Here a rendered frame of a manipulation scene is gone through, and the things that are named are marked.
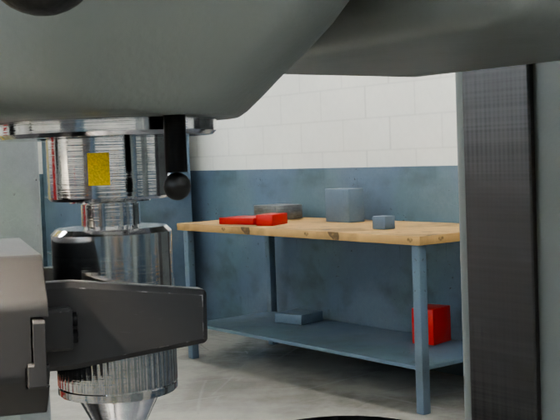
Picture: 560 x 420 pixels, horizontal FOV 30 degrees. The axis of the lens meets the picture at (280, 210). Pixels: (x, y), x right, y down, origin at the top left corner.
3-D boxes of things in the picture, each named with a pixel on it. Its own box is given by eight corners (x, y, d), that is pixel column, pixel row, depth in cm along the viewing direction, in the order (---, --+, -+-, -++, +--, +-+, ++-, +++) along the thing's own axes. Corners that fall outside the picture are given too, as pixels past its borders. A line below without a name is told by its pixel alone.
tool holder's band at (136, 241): (167, 255, 39) (165, 228, 39) (39, 260, 39) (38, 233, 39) (177, 244, 44) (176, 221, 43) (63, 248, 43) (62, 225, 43)
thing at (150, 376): (172, 402, 39) (167, 255, 39) (47, 407, 39) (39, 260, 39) (182, 375, 44) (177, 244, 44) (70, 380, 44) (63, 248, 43)
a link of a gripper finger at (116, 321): (203, 354, 40) (38, 368, 38) (201, 272, 40) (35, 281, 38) (214, 362, 39) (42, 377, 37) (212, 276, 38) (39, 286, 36)
